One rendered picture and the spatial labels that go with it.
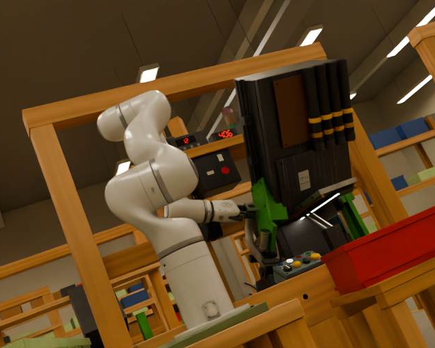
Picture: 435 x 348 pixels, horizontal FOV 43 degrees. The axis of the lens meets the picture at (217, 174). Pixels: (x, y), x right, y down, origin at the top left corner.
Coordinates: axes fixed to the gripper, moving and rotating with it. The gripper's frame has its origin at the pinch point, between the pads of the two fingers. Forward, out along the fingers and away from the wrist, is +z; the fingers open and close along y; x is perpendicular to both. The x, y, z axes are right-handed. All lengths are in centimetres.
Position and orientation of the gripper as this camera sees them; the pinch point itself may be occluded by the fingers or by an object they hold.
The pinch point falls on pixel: (248, 211)
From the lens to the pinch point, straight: 206.4
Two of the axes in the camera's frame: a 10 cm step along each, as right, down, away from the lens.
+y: -2.9, -4.1, 8.7
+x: -1.6, 9.1, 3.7
